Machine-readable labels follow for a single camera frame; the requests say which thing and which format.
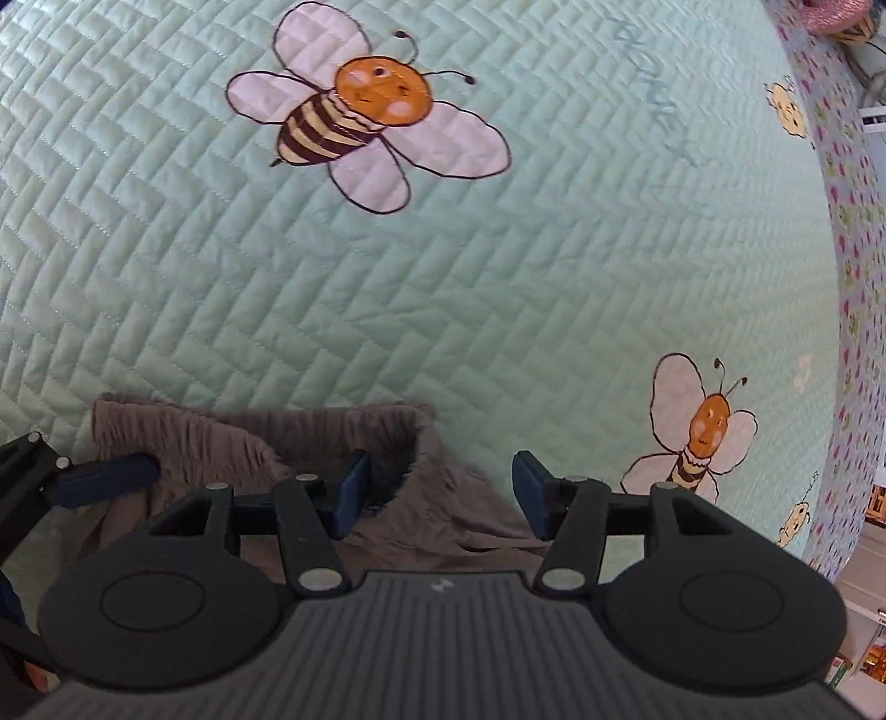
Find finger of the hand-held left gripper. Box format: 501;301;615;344
0;430;162;555
0;574;56;672

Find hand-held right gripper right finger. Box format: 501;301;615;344
512;450;735;598

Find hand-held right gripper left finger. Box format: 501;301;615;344
148;449;373;598

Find green quilted bee bedspread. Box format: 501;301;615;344
0;0;842;610

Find grey pants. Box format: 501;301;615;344
59;393;555;583

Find pink knitted blanket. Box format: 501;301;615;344
799;0;880;32

